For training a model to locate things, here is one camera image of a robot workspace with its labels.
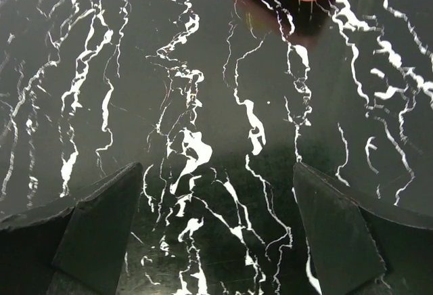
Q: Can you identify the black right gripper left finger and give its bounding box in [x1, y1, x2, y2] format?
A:
[1, 162, 143, 294]

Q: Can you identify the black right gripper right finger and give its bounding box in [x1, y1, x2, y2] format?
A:
[293, 162, 432, 294]

